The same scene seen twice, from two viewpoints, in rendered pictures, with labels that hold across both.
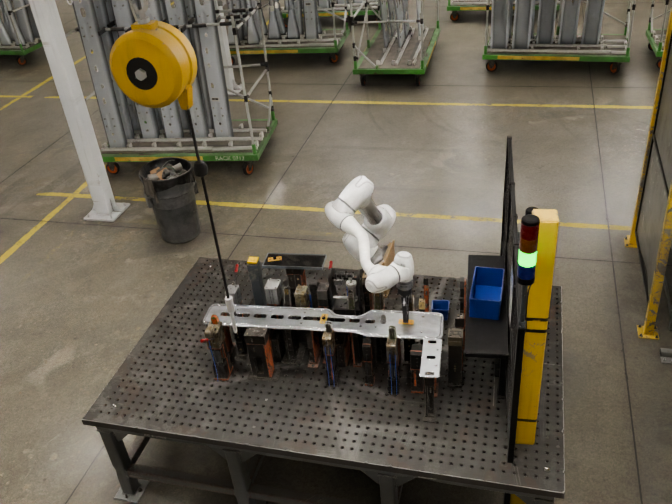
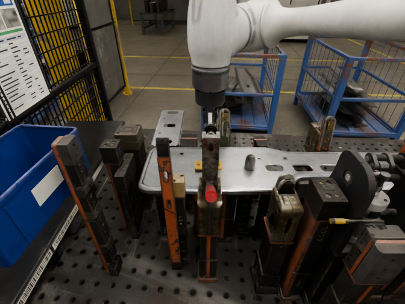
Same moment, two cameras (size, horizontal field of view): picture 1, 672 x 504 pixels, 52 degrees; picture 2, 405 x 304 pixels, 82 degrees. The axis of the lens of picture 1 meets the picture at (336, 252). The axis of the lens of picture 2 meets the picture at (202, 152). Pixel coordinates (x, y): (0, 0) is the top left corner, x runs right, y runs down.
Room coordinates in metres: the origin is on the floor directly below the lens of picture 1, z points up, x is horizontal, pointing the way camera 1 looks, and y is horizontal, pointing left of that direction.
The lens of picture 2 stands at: (3.50, -0.49, 1.46)
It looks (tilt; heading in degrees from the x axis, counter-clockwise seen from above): 35 degrees down; 167
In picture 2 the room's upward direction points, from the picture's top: straight up
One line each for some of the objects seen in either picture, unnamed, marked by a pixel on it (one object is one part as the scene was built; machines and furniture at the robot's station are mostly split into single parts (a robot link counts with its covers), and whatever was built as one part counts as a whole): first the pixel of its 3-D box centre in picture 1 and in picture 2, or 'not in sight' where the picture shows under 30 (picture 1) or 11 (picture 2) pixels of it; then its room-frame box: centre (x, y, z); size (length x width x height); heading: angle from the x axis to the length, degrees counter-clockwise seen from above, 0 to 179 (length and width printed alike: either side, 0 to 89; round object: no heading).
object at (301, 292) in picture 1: (304, 315); not in sight; (3.24, 0.23, 0.89); 0.13 x 0.11 x 0.38; 167
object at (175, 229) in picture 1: (173, 201); not in sight; (5.82, 1.49, 0.36); 0.54 x 0.50 x 0.73; 162
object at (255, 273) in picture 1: (258, 290); not in sight; (3.49, 0.51, 0.92); 0.08 x 0.08 x 0.44; 77
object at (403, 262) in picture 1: (402, 266); (215, 25); (2.94, -0.34, 1.39); 0.13 x 0.11 x 0.16; 125
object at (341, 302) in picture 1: (347, 304); (355, 237); (3.23, -0.04, 0.94); 0.18 x 0.13 x 0.49; 77
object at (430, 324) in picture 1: (320, 320); (364, 167); (3.05, 0.13, 1.00); 1.38 x 0.22 x 0.02; 77
